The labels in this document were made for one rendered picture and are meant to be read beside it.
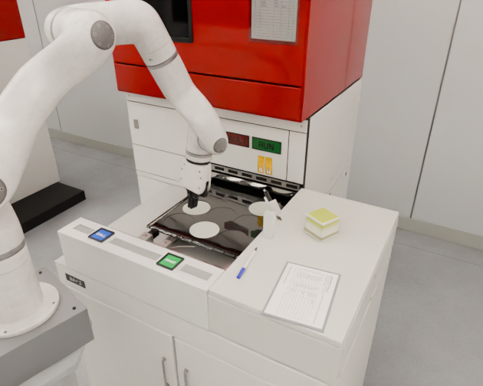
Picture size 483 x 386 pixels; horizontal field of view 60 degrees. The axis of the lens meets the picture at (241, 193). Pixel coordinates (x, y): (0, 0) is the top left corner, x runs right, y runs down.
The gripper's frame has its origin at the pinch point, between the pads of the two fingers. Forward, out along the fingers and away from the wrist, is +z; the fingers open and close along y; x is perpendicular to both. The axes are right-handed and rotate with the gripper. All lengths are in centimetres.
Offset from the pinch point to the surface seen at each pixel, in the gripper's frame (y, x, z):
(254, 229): 18.5, 11.3, 5.6
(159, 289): 16.0, -27.7, 11.7
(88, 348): -17, -28, 61
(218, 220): 5.4, 8.1, 7.4
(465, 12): 23, 179, -73
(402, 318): 61, 112, 79
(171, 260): 15.3, -23.4, 4.0
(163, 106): -42, 23, -18
